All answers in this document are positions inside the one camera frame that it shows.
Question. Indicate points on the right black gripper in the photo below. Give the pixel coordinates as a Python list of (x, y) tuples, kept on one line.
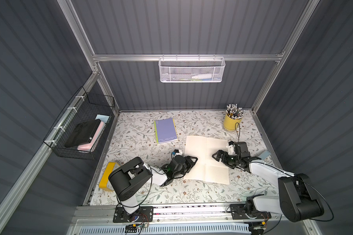
[(224, 158)]

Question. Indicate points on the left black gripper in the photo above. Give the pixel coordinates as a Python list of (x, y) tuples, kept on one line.
[(188, 163)]

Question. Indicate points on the cream lined notebook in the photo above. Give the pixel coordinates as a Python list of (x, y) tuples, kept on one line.
[(206, 168)]

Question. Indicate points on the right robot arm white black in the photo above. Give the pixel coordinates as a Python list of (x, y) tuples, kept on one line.
[(297, 199)]

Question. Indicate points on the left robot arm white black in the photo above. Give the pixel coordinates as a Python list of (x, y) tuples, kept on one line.
[(128, 179)]

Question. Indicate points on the yellow pencil cup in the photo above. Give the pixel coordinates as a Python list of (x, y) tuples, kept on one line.
[(230, 124)]

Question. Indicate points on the light blue phone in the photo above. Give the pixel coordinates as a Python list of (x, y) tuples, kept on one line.
[(265, 154)]

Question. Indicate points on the bundle of pencils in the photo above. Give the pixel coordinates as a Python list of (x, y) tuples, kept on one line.
[(234, 112)]

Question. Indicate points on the white tube in basket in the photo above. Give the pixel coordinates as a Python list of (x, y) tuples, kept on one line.
[(205, 76)]

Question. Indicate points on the yellow framed box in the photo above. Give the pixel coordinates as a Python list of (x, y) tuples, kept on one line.
[(104, 183)]

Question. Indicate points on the light blue sticky notes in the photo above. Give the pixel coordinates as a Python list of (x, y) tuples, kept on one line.
[(103, 118)]

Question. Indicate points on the black pouch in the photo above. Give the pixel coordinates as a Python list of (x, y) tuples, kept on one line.
[(82, 133)]

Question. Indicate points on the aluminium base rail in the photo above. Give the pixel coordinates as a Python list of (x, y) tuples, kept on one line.
[(162, 214)]

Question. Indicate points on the white wire mesh basket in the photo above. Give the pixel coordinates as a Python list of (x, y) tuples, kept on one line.
[(181, 70)]

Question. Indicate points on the black wire wall basket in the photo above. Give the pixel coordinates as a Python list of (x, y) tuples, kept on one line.
[(83, 107)]

